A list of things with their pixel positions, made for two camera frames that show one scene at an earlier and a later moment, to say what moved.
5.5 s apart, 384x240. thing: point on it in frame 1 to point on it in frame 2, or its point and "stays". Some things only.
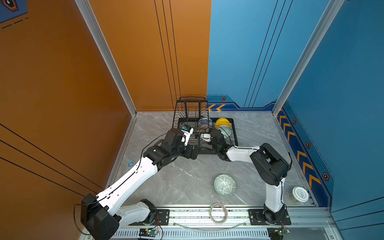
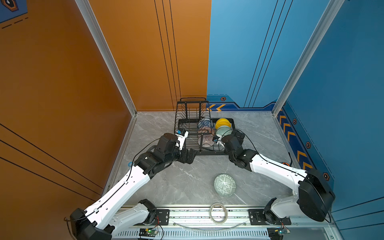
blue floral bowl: [203, 121] stays
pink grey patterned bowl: [224, 185] stays
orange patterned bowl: [204, 128] stays
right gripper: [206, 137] to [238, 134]
